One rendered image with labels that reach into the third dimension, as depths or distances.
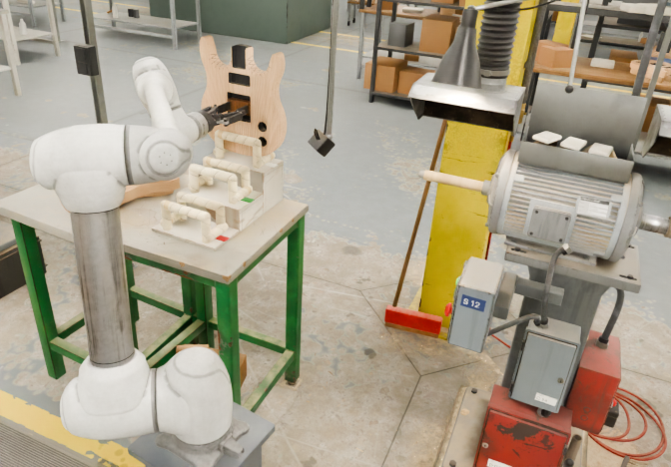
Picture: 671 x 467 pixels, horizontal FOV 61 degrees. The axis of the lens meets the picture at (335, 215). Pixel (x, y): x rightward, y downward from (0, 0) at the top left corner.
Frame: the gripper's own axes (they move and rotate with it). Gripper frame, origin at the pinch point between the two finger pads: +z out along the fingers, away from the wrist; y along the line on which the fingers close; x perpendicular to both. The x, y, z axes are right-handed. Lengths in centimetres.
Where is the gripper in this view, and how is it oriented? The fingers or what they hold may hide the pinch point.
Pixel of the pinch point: (234, 109)
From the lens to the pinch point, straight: 211.8
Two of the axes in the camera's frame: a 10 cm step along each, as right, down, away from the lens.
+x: 0.6, -8.8, -4.7
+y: 9.0, 2.5, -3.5
